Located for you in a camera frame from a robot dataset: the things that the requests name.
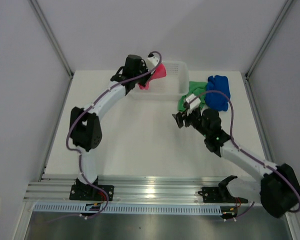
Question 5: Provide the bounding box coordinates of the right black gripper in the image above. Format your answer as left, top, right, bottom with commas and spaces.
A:
171, 107, 209, 139

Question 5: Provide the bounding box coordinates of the pink towel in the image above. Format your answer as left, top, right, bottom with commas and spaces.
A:
138, 63, 167, 90

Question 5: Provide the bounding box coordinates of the white plastic basket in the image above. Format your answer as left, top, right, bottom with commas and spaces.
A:
128, 60, 190, 101

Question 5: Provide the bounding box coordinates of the green towel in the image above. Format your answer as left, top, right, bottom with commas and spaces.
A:
177, 81, 208, 112

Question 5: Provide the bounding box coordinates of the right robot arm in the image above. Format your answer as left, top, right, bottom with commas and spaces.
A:
173, 108, 300, 218

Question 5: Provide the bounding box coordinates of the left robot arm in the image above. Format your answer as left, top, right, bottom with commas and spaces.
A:
66, 51, 162, 200

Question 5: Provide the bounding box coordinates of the blue towel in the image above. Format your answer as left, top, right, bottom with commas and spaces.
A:
205, 75, 231, 112

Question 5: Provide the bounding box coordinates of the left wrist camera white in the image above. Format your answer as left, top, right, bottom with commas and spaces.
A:
145, 53, 160, 70

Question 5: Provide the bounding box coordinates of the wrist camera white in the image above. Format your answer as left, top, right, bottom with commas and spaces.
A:
145, 53, 160, 70
183, 93, 201, 111

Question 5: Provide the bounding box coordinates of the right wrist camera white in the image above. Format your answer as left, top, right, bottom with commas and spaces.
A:
183, 93, 201, 111

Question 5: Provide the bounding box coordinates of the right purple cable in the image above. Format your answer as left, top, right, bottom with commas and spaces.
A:
189, 89, 300, 221

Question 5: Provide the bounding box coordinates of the purple cable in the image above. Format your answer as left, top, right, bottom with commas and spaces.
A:
189, 89, 300, 221
65, 50, 163, 222

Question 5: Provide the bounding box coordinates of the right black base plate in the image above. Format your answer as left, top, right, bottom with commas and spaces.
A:
197, 186, 248, 204

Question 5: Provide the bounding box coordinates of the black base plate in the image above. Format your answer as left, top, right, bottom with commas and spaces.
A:
69, 184, 115, 202
197, 186, 248, 204

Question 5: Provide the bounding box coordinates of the left aluminium frame post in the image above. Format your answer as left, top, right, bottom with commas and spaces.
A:
27, 0, 74, 78

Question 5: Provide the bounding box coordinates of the aluminium frame post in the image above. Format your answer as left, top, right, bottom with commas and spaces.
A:
27, 0, 74, 78
244, 0, 297, 81

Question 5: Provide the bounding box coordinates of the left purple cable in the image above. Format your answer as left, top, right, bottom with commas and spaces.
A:
65, 50, 163, 222

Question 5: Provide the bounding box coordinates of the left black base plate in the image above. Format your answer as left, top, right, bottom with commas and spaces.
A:
69, 184, 115, 202

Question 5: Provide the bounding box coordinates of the slotted cable duct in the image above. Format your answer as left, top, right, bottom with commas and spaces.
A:
33, 202, 223, 216

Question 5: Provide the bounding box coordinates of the aluminium mounting rail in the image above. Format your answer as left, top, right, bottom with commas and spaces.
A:
23, 174, 296, 206

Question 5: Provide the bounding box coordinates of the right aluminium frame post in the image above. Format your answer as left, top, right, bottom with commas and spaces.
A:
244, 0, 297, 81

